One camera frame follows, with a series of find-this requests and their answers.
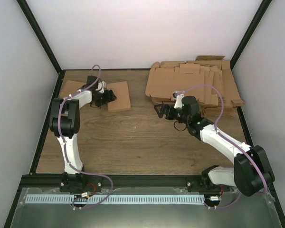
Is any black aluminium frame rail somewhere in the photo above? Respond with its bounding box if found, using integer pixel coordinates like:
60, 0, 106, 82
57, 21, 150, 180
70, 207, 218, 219
19, 173, 188, 191

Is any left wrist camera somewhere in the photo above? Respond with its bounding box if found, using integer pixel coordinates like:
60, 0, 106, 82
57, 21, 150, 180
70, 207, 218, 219
96, 81, 106, 94

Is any left black corner post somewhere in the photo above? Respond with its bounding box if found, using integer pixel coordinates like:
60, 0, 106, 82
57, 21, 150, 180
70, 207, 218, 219
16, 0, 62, 74

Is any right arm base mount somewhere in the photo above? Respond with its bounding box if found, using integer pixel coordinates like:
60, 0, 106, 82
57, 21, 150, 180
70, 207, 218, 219
186, 174, 221, 194

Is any black corner post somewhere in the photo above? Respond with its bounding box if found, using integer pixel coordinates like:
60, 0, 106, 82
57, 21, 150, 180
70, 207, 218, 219
230, 0, 272, 70
16, 0, 62, 74

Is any right black corner post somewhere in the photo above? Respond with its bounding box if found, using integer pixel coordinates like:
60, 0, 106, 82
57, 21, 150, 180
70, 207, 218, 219
230, 0, 272, 70

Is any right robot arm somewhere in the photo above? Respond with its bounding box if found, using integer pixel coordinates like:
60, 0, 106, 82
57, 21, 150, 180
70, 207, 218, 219
154, 94, 275, 196

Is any light blue slotted cable duct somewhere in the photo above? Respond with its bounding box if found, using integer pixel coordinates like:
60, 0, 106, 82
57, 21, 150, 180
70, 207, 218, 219
25, 194, 205, 205

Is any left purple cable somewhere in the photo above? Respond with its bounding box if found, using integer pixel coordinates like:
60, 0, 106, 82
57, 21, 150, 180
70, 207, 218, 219
57, 64, 114, 211

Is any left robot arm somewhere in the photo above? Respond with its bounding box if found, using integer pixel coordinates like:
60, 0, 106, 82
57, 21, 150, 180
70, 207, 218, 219
49, 76, 117, 175

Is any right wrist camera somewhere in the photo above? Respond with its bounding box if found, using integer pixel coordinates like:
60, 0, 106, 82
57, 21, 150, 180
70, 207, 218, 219
172, 91, 184, 109

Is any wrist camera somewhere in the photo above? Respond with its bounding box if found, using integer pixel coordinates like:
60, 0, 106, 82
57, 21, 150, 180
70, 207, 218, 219
96, 81, 106, 94
172, 91, 184, 109

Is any folded brown cardboard box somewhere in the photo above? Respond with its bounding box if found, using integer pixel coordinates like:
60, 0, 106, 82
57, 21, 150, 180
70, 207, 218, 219
58, 80, 85, 98

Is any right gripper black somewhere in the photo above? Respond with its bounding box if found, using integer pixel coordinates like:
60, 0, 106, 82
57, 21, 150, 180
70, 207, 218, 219
154, 104, 190, 124

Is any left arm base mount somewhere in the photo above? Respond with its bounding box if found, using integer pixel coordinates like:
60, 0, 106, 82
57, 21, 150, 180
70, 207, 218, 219
59, 172, 103, 193

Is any purple cable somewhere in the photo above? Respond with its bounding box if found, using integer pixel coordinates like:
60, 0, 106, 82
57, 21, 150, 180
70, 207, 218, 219
57, 64, 114, 211
180, 84, 269, 210

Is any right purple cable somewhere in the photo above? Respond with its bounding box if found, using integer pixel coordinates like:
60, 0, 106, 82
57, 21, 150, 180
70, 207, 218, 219
180, 84, 269, 210

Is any stack of flat cardboard sheets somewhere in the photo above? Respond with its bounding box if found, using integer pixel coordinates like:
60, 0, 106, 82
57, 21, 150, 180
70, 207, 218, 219
145, 56, 244, 109

